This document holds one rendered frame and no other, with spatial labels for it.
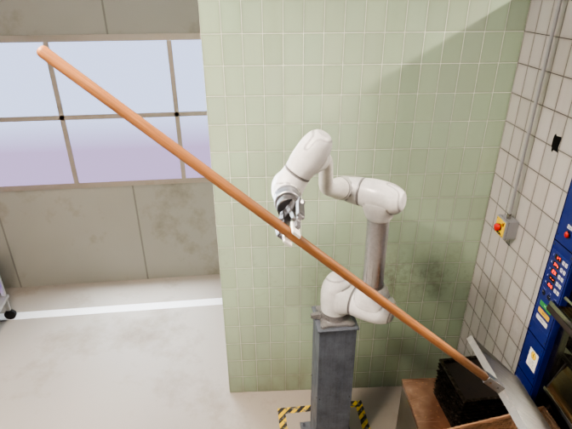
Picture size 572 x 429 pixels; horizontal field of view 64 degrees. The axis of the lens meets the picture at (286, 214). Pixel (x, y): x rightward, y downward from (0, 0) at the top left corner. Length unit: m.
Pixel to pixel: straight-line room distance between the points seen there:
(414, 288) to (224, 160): 1.46
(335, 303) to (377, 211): 0.60
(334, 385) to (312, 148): 1.59
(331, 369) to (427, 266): 0.90
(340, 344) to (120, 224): 2.66
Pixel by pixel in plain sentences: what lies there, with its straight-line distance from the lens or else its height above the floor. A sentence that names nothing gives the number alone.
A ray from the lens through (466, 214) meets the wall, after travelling 2.94.
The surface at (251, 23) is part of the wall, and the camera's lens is 2.40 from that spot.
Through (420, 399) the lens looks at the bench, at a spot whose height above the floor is 0.58.
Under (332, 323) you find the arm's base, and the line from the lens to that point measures 2.49.
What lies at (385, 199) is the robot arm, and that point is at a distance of 2.01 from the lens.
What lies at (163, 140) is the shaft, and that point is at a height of 2.25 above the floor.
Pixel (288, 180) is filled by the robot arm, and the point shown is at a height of 2.01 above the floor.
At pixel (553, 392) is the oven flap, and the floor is 0.95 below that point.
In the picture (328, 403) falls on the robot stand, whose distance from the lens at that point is 2.87.
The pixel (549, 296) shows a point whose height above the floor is 1.34.
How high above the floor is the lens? 2.61
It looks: 26 degrees down
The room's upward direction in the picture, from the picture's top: straight up
